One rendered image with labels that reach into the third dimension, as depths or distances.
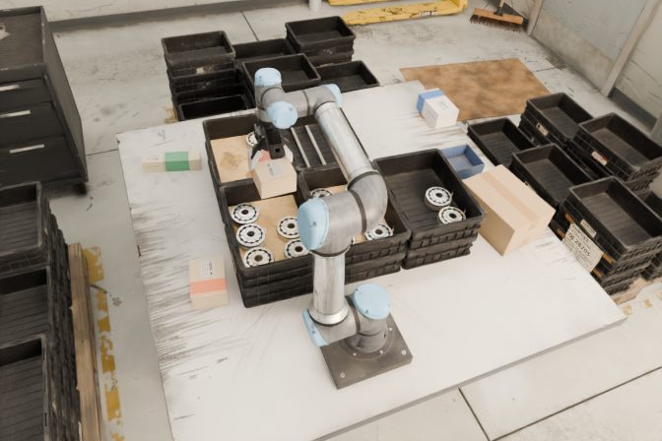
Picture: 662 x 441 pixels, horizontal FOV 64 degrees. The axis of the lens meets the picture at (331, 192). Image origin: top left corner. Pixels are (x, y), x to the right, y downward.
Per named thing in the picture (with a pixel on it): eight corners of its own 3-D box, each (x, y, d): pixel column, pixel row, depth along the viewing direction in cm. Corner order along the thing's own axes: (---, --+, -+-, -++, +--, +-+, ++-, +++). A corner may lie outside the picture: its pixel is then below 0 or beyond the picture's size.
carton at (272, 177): (296, 191, 176) (297, 174, 171) (261, 199, 173) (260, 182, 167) (281, 160, 187) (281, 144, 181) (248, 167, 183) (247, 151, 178)
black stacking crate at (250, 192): (327, 273, 182) (330, 253, 174) (242, 293, 174) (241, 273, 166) (297, 194, 208) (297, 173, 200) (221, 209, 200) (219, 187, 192)
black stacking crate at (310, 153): (366, 180, 216) (369, 159, 208) (297, 193, 208) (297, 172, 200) (335, 122, 242) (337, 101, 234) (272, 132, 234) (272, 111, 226)
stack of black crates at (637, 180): (635, 216, 307) (678, 157, 274) (591, 230, 297) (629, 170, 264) (586, 169, 334) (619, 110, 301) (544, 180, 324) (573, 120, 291)
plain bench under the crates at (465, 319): (557, 399, 241) (628, 317, 191) (207, 549, 191) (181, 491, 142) (398, 171, 342) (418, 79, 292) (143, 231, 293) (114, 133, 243)
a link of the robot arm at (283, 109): (309, 102, 146) (296, 81, 153) (271, 110, 142) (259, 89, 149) (309, 125, 151) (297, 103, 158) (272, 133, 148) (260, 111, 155)
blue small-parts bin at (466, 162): (442, 184, 234) (446, 172, 229) (427, 162, 243) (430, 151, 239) (481, 175, 240) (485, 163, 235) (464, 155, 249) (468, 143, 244)
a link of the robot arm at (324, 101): (411, 206, 128) (334, 72, 153) (369, 218, 125) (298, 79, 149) (400, 229, 137) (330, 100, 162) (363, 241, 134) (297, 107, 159)
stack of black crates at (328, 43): (334, 71, 394) (339, 15, 362) (351, 94, 375) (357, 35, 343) (284, 80, 382) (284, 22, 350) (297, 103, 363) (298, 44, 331)
